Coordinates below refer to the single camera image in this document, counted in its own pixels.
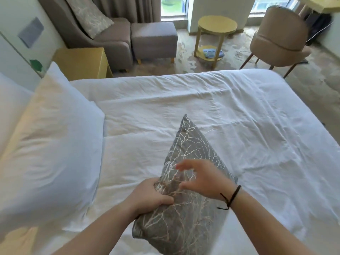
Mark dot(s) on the person's right hand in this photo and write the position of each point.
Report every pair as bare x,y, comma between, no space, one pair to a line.
211,181

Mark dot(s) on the person's left hand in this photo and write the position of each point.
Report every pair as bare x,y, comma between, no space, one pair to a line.
144,197

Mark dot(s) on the person's right thumb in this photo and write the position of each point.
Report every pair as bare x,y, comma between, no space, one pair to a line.
187,185

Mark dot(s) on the person's left thumb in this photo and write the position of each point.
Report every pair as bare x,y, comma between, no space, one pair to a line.
164,201

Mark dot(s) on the grey branch-patterned cushion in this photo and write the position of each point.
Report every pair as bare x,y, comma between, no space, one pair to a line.
186,146

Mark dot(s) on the person's left forearm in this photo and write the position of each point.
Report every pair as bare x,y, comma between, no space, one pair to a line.
101,231

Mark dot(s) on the person's right forearm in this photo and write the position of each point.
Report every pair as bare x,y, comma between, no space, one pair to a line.
265,228

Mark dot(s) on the white duvet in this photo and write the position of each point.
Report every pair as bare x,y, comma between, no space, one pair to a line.
225,108

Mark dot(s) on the large white pillow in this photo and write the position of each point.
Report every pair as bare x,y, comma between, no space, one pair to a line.
12,103
53,146

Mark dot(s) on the blue magazine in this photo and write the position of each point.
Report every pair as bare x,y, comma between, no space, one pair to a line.
212,53

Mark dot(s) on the grey square ottoman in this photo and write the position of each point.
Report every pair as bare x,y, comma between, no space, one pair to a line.
154,39

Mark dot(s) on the grey upholstered armchair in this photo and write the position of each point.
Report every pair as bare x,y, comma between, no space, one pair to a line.
116,42

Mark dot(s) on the yellow bedside cabinet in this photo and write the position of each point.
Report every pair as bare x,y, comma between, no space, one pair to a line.
79,63

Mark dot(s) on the round yellow side table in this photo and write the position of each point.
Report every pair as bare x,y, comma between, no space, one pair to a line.
216,25

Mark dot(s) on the beige round-back chair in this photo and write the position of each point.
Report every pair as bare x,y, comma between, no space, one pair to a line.
279,34

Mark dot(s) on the window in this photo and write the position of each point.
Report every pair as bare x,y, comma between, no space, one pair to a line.
271,3
174,6

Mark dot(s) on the brown curtain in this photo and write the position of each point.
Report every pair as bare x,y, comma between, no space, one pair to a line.
127,7

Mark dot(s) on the beige branch-patterned cushion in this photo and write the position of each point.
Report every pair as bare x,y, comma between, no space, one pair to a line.
89,17

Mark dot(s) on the yellow desk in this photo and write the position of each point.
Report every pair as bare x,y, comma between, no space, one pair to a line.
321,3

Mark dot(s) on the green wall sticker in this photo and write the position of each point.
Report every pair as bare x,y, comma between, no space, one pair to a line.
36,65

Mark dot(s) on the grey wall panel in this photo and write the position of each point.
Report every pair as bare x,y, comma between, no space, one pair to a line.
31,31

